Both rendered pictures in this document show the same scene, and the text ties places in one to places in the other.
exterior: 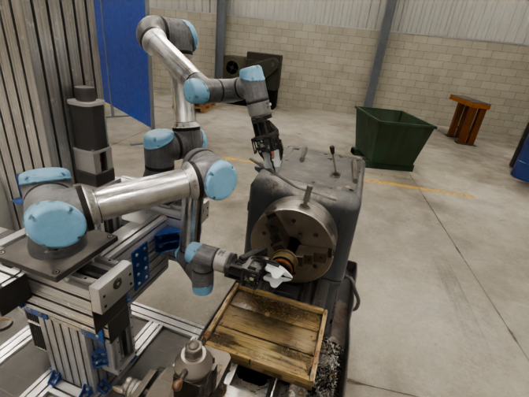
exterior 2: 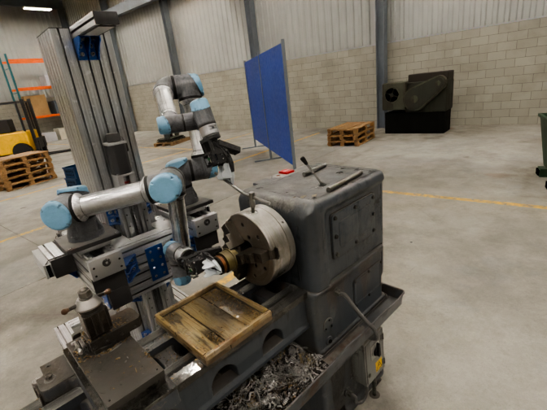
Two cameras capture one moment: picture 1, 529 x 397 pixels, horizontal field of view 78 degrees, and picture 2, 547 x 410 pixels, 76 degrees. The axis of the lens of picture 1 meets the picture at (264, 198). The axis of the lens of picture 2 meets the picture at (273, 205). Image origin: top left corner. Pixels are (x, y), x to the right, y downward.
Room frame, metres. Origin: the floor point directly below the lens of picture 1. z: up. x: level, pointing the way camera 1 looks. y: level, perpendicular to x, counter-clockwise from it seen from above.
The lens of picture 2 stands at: (0.00, -0.92, 1.71)
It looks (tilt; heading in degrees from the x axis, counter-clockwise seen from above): 19 degrees down; 33
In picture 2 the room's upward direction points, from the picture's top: 7 degrees counter-clockwise
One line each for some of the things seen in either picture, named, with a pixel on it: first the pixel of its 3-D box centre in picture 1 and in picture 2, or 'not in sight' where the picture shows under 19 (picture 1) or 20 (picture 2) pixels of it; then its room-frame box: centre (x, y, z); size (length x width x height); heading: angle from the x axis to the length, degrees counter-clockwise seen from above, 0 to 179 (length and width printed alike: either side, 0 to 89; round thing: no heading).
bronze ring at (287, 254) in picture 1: (283, 264); (226, 261); (0.91, -0.09, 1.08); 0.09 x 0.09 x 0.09; 75
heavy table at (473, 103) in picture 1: (462, 118); not in sight; (8.79, -4.90, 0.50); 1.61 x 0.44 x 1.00; 172
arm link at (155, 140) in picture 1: (160, 147); (179, 172); (1.25, 0.44, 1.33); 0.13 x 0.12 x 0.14; 139
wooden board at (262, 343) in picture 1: (268, 328); (212, 316); (0.80, -0.06, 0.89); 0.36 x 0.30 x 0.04; 75
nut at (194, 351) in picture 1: (194, 347); (84, 292); (0.47, 0.11, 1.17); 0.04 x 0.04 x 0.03
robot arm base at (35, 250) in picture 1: (56, 229); (83, 224); (0.77, 0.58, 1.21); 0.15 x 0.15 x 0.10
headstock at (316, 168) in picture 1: (307, 202); (314, 217); (1.45, -0.22, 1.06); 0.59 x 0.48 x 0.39; 165
